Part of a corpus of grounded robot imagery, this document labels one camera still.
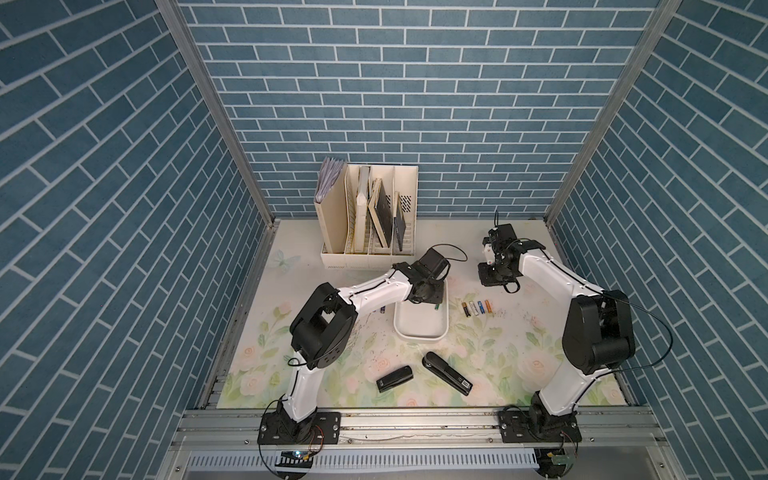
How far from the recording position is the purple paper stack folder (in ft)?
2.89

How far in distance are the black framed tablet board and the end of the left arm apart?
1.00 ft

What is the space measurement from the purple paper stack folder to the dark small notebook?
0.70 feet

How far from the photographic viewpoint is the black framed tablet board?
3.23 feet

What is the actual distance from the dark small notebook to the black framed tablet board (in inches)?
1.1

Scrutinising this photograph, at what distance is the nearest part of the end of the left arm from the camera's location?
0.68 m
